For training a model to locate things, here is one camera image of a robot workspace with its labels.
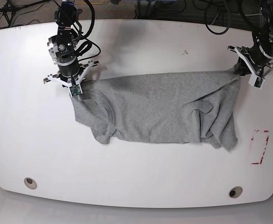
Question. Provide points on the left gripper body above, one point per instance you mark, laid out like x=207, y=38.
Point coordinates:
x=255, y=59

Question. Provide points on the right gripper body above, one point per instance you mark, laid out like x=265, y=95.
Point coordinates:
x=73, y=74

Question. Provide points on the grey T-shirt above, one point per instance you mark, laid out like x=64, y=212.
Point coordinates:
x=185, y=107

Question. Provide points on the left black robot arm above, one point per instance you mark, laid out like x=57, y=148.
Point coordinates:
x=262, y=37

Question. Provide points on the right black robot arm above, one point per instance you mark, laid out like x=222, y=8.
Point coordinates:
x=70, y=49

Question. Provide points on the red tape marking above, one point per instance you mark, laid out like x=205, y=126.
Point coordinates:
x=258, y=146

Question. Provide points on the black tripod stand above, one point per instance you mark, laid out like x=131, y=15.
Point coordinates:
x=9, y=10

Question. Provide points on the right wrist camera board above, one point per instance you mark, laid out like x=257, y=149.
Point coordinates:
x=75, y=90

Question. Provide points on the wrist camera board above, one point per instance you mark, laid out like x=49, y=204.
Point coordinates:
x=75, y=90
x=256, y=81

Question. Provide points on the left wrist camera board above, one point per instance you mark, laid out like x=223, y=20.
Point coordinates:
x=256, y=81

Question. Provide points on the left table cable grommet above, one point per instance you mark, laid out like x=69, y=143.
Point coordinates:
x=30, y=183

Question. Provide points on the table cable grommet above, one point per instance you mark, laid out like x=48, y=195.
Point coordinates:
x=235, y=192
x=30, y=183

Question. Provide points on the right table cable grommet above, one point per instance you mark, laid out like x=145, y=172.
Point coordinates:
x=235, y=192

